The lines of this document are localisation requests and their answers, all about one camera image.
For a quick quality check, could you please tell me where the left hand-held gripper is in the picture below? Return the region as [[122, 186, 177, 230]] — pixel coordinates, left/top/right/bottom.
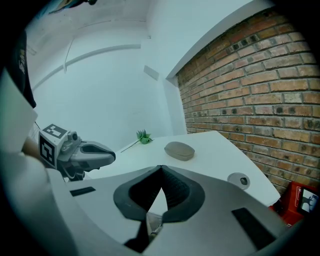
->
[[38, 123, 117, 183]]

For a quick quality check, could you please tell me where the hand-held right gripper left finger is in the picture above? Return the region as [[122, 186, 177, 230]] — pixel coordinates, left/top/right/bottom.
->
[[47, 164, 163, 256]]

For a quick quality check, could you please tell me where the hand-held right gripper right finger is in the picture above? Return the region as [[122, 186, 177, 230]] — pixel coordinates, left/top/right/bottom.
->
[[147, 165, 288, 256]]

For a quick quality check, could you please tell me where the person's left forearm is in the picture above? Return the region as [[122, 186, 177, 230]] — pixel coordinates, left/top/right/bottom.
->
[[21, 136, 41, 161]]

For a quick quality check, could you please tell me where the green artificial leaf sprig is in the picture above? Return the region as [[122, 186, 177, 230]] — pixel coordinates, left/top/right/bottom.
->
[[120, 129, 155, 154]]

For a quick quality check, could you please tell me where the round grey table grommet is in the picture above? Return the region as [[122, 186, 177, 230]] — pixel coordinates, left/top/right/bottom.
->
[[226, 172, 251, 190]]

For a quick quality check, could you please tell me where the white table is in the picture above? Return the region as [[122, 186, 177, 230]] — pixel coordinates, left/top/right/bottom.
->
[[84, 130, 281, 216]]

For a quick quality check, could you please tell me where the red fire extinguisher box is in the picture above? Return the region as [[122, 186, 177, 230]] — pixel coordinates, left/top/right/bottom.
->
[[269, 181, 320, 228]]

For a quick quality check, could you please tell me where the person's black shirt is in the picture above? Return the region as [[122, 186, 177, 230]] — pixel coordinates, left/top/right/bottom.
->
[[4, 29, 37, 109]]

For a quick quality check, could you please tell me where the blue hair cap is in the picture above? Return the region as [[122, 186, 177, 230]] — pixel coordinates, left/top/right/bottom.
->
[[48, 0, 76, 14]]

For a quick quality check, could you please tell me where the white wall plate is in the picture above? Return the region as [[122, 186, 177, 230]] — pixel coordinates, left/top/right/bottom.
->
[[143, 64, 161, 81]]

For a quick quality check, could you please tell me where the white wall conduit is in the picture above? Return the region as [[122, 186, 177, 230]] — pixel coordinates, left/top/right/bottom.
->
[[31, 44, 142, 91]]

